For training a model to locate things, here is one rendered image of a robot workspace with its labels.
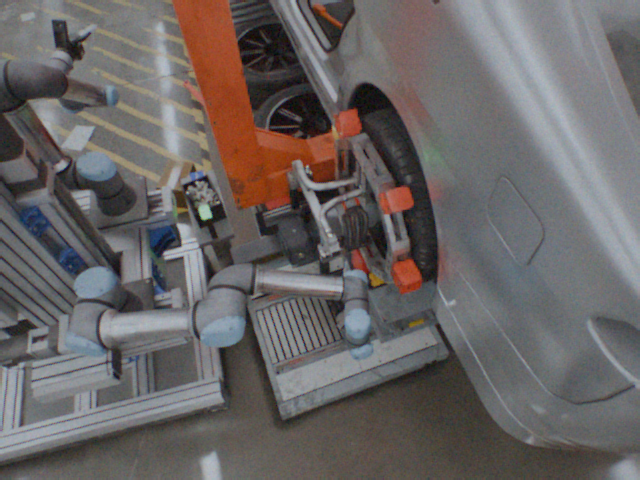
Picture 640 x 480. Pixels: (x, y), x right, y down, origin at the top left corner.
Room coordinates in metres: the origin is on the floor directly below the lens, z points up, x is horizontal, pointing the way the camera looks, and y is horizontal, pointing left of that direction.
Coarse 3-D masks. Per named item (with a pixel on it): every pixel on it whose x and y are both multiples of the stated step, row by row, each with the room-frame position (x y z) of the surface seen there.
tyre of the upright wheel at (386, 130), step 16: (384, 112) 1.29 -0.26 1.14; (368, 128) 1.25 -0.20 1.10; (384, 128) 1.17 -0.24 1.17; (400, 128) 1.16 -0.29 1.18; (384, 144) 1.13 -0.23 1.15; (400, 144) 1.09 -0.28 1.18; (352, 160) 1.39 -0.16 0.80; (400, 160) 1.04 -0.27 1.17; (416, 160) 1.04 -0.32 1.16; (400, 176) 1.00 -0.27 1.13; (416, 176) 0.98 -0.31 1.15; (416, 192) 0.94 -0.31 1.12; (416, 208) 0.90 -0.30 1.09; (432, 208) 0.91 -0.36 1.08; (416, 224) 0.87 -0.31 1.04; (432, 224) 0.87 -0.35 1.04; (416, 240) 0.86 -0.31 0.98; (432, 240) 0.84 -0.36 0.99; (384, 256) 1.04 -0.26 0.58; (416, 256) 0.84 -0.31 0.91; (432, 256) 0.82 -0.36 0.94; (432, 272) 0.81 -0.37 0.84
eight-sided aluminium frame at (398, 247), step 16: (336, 144) 1.32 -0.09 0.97; (352, 144) 1.17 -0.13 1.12; (368, 144) 1.16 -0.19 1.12; (336, 160) 1.33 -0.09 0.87; (368, 160) 1.09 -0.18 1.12; (336, 176) 1.33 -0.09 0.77; (368, 176) 1.04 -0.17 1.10; (384, 176) 1.02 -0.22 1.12; (384, 224) 0.91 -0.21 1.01; (400, 224) 0.90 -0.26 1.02; (400, 240) 0.86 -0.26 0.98; (368, 256) 1.03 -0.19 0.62; (400, 256) 0.86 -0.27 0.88; (384, 272) 0.87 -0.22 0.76
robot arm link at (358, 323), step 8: (352, 304) 0.64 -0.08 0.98; (360, 304) 0.64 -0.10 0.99; (368, 304) 0.65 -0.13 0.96; (352, 312) 0.61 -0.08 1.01; (360, 312) 0.61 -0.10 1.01; (368, 312) 0.62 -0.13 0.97; (352, 320) 0.58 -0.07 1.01; (360, 320) 0.58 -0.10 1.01; (368, 320) 0.58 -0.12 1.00; (352, 328) 0.56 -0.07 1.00; (360, 328) 0.56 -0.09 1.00; (368, 328) 0.56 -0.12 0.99; (352, 336) 0.55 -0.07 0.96; (360, 336) 0.55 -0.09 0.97; (368, 336) 0.56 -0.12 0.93; (360, 344) 0.55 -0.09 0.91
